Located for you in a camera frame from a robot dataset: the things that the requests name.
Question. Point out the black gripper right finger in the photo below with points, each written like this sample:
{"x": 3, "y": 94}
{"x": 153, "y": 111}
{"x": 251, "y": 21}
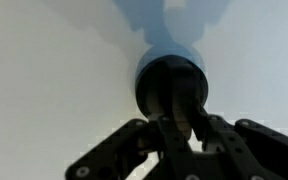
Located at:
{"x": 250, "y": 150}

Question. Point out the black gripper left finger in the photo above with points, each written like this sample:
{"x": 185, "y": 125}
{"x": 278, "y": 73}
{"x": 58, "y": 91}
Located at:
{"x": 117, "y": 150}

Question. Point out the black flask lid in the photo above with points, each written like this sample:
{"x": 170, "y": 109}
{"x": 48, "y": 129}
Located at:
{"x": 170, "y": 85}

